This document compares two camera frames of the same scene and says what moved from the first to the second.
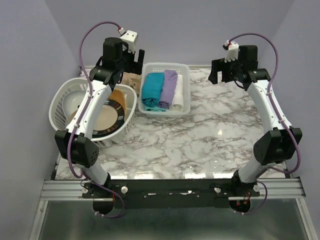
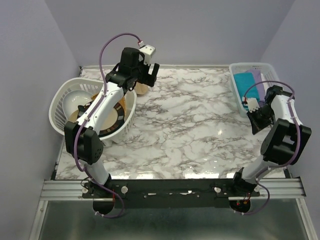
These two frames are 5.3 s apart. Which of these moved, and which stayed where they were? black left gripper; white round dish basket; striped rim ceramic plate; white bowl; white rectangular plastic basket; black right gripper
Moved: black left gripper; black right gripper; white rectangular plastic basket
Stayed: white round dish basket; white bowl; striped rim ceramic plate
